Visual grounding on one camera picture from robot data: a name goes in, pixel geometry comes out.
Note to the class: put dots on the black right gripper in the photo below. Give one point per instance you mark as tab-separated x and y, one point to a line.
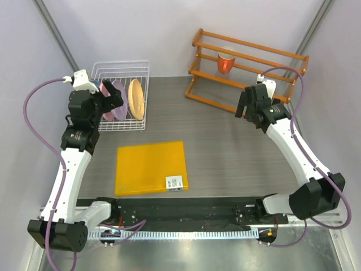
240	108

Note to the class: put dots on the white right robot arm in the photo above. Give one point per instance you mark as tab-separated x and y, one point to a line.
317	184

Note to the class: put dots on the blue plate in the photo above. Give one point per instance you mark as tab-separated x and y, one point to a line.
97	84

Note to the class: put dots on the purple plate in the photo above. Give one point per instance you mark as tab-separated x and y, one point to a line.
120	113

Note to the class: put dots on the orange plate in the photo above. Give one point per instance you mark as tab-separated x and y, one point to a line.
136	99

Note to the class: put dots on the orange wooden shelf rack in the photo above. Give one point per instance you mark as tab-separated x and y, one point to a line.
251	59

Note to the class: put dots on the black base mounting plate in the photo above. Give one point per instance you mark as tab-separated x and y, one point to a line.
192	214

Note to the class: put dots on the yellow cutting board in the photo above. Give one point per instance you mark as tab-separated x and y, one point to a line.
151	168

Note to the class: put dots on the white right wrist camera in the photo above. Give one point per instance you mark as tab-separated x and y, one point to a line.
270	84

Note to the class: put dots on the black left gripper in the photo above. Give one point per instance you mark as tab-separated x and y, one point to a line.
109	102

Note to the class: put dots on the pink plate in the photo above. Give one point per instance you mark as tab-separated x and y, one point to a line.
108	115

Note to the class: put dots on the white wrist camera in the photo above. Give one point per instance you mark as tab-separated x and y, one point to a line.
270	84
80	81

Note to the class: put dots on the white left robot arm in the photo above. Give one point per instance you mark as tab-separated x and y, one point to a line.
59	227

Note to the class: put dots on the white wire dish rack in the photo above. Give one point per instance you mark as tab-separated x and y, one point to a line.
131	79

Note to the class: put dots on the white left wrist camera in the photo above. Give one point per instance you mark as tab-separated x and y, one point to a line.
80	81

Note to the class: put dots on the orange mug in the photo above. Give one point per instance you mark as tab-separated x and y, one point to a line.
225	62

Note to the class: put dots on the white slotted cable duct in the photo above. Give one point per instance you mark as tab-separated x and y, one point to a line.
169	236

